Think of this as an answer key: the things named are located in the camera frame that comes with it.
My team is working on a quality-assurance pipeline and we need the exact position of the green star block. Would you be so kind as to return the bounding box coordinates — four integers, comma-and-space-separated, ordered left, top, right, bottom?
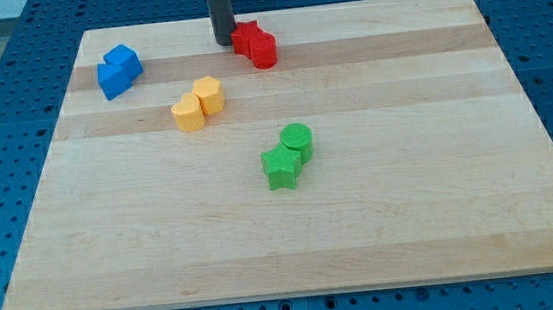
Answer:
261, 144, 303, 191

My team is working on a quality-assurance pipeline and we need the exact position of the red star block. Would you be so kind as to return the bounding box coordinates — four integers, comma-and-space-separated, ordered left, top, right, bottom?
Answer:
231, 20, 262, 58

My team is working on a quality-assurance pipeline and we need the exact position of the green cylinder block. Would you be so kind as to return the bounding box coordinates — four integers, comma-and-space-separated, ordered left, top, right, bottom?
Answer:
280, 123, 313, 165

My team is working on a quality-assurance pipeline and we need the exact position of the yellow hexagon block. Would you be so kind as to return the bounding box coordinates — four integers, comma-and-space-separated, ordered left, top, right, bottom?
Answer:
192, 76, 226, 116

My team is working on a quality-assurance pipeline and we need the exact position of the yellow heart block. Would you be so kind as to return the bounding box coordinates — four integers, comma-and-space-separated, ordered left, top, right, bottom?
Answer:
171, 92, 206, 133

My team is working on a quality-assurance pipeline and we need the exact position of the red cylinder block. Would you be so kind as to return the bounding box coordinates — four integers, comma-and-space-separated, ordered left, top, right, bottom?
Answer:
249, 32, 278, 69

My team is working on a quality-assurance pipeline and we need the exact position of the light wooden board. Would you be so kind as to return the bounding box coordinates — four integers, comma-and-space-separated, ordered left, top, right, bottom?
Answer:
2, 0, 553, 310

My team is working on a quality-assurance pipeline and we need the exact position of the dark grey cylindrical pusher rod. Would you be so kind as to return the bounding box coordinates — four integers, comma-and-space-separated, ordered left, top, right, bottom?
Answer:
206, 0, 236, 46

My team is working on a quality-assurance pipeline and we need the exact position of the blue cube block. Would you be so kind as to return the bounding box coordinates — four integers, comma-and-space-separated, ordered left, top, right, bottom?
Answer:
103, 44, 144, 79

